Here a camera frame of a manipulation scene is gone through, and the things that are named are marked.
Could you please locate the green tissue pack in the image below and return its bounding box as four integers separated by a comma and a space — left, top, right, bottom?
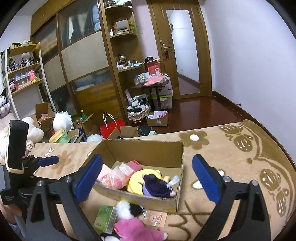
93, 205, 117, 234

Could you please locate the pink plastic tissue pack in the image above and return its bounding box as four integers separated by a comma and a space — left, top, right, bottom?
96, 160, 143, 190

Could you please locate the pink strawberry plush toy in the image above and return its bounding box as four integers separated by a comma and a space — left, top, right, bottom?
113, 218, 168, 241

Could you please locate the purple navy plush doll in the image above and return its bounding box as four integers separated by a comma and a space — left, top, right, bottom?
142, 174, 180, 198

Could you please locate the black white pompom keychain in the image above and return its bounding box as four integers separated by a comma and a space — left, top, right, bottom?
115, 200, 147, 220

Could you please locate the person left hand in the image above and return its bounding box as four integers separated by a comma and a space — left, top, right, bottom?
1, 200, 22, 225

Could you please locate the cream bear plush toy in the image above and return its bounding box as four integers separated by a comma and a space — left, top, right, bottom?
1, 116, 44, 165

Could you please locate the green frog toy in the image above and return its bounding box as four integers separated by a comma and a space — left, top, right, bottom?
49, 129, 70, 144

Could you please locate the open cardboard box on floor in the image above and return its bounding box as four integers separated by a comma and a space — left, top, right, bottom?
31, 102, 55, 134

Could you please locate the white round plush toy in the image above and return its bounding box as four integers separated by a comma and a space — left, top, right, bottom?
52, 111, 73, 132

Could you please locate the kuromi plush toy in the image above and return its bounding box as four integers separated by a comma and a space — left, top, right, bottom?
0, 88, 11, 119

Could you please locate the yellow plush toy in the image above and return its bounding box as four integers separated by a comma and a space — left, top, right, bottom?
126, 169, 170, 195

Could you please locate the green glass bottle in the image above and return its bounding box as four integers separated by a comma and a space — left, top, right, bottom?
80, 110, 87, 121

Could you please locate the red paper shopping bag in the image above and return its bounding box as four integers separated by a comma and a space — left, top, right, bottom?
99, 113, 125, 138

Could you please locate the bear picture card tag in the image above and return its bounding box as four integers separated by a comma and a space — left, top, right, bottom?
143, 210, 167, 227

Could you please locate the printed cardboard box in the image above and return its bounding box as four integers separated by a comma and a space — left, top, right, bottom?
31, 138, 184, 213

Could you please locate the white wooden toy shelf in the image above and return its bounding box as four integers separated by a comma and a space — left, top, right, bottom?
1, 42, 57, 120

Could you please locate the lace trimmed basket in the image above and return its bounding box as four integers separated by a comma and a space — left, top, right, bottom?
127, 104, 151, 121

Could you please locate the wooden wardrobe with panels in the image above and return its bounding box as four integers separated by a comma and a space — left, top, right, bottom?
31, 1, 123, 125

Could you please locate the small cardboard box of items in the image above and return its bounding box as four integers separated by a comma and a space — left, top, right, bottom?
147, 110, 168, 127

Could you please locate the wooden corner shelf unit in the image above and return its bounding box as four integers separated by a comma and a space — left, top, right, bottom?
98, 1, 145, 125

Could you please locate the small black side table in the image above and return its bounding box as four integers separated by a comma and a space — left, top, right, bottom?
132, 80, 169, 110

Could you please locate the white storage bin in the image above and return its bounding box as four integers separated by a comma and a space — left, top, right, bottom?
152, 81, 173, 110

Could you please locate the wooden glass door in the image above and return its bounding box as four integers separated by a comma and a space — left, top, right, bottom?
147, 1, 212, 99

